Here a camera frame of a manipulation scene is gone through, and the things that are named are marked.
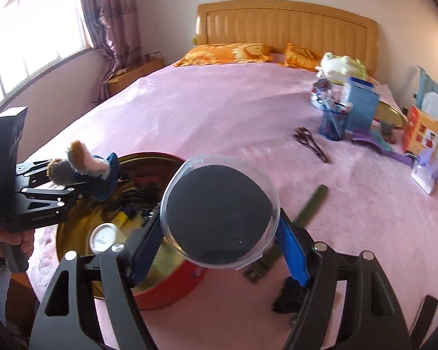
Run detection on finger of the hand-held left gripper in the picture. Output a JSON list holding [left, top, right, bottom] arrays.
[[16, 158, 59, 186], [20, 184, 95, 227]]

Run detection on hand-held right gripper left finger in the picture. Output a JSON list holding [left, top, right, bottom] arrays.
[[28, 209, 165, 350]]

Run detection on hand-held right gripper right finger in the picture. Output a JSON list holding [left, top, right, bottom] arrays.
[[275, 208, 413, 350]]

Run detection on yellow and blue packet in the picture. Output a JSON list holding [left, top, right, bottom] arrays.
[[113, 211, 147, 237]]

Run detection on red printed tin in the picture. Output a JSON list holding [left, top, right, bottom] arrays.
[[55, 152, 208, 310]]

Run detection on blue plush toy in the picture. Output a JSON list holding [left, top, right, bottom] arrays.
[[47, 140, 122, 202]]

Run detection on clear round container black pad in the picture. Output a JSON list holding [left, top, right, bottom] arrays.
[[160, 154, 281, 271]]

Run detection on person's left hand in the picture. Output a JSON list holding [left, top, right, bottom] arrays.
[[0, 228, 35, 263]]

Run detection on black hair claw clip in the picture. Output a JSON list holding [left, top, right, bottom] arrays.
[[272, 277, 312, 314]]

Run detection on brown hair clip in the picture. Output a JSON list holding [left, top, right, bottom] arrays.
[[294, 126, 331, 164]]

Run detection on purple comb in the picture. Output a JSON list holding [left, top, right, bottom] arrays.
[[351, 129, 415, 166]]

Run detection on blue mesh pen holder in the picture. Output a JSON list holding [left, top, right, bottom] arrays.
[[319, 102, 351, 141]]

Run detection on wooden nightstand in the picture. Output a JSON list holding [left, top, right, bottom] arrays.
[[106, 53, 165, 97]]

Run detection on teal comb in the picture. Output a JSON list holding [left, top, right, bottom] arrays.
[[372, 131, 393, 152]]

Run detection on window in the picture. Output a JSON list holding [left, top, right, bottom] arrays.
[[0, 0, 93, 106]]

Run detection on tissue pack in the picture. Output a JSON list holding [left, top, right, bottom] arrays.
[[411, 148, 438, 195]]

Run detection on small dark ornate box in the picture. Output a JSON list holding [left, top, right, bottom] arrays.
[[380, 121, 395, 143]]

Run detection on blue box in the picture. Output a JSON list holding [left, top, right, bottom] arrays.
[[345, 76, 381, 132]]

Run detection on bundle of pens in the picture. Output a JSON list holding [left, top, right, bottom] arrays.
[[311, 76, 353, 114]]

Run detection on gold round tin lid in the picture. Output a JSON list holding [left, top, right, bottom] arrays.
[[372, 101, 407, 129]]

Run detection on purple patterned curtain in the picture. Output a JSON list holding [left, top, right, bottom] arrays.
[[77, 0, 143, 103]]

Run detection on yellow card box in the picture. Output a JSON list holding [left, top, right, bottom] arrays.
[[402, 105, 438, 155]]

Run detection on green plush toy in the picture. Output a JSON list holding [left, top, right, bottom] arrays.
[[316, 52, 369, 85]]

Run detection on light blue bag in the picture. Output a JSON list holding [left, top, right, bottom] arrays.
[[416, 66, 438, 108]]

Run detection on tan padded headboard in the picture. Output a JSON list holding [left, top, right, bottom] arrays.
[[196, 0, 379, 77]]

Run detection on dark green watch strap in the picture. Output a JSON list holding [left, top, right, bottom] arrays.
[[244, 184, 329, 285]]

